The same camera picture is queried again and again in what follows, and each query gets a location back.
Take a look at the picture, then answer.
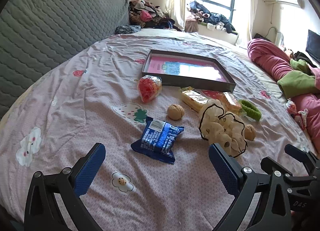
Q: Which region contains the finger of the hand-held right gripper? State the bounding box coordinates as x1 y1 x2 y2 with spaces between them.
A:
284 144 320 175
260 156 292 177

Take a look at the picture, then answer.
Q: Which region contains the brown cloth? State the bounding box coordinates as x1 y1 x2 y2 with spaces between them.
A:
185 19 199 33

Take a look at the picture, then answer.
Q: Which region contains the pile of mixed clothes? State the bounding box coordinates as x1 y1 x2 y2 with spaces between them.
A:
129 0 180 30

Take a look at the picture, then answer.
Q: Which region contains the yellow cake packet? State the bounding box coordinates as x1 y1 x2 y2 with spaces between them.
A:
180 87 209 113

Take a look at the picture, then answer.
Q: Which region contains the green cloth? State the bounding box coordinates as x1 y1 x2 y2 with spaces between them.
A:
277 59 320 99

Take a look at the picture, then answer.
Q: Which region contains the clothes heap on windowsill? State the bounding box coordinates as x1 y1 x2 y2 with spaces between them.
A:
186 0 237 34

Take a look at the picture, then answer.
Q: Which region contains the wafer biscuit packet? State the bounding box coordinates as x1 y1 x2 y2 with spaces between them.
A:
221 92 243 116

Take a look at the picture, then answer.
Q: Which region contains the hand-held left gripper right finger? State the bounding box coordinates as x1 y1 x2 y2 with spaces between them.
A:
209 143 292 231

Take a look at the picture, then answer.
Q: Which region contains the small colourful printed packet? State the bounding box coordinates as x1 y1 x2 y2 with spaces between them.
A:
286 99 309 130

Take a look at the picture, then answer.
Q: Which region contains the blue snack packet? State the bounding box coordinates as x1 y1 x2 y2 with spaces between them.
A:
131 116 185 164

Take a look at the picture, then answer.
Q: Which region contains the dark patterned cloth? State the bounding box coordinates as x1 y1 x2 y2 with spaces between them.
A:
114 25 142 35

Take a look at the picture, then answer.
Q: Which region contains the shallow grey cardboard box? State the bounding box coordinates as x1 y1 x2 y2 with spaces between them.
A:
142 49 237 93

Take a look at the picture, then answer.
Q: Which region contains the green fuzzy scrunchie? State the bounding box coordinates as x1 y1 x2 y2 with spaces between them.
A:
237 99 262 121

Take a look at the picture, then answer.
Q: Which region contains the cream scrunchie with black trim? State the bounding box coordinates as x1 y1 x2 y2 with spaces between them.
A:
198 99 248 158

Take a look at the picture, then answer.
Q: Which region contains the egg-shaped candy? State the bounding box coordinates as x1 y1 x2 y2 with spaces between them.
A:
137 75 162 103

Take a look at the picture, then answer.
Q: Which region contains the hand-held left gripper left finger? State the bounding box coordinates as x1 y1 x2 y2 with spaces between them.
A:
24 142 106 231

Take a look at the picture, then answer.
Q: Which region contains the grey quilted headboard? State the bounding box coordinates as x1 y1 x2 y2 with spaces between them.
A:
0 0 130 121

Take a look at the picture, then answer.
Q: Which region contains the walnut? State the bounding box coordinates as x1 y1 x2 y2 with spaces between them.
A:
244 124 257 141
167 104 185 121

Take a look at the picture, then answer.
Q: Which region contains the pink quilt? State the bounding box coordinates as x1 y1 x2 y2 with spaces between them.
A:
246 38 320 144

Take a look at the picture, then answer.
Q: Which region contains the black television screen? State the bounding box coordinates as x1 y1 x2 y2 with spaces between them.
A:
305 29 320 64

